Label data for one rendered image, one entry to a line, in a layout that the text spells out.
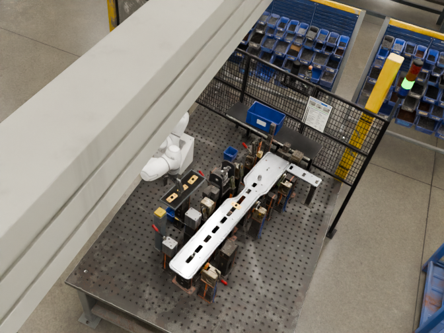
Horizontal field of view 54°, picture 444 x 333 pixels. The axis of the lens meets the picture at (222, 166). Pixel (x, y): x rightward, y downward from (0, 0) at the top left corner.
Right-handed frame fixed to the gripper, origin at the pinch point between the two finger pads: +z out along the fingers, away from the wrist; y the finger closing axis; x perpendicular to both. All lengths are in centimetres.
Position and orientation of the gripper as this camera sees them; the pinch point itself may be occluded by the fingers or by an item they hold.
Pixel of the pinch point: (172, 189)
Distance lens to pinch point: 306.0
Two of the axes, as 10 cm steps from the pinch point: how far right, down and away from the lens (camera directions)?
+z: -1.0, 6.6, 7.4
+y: 7.6, 5.4, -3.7
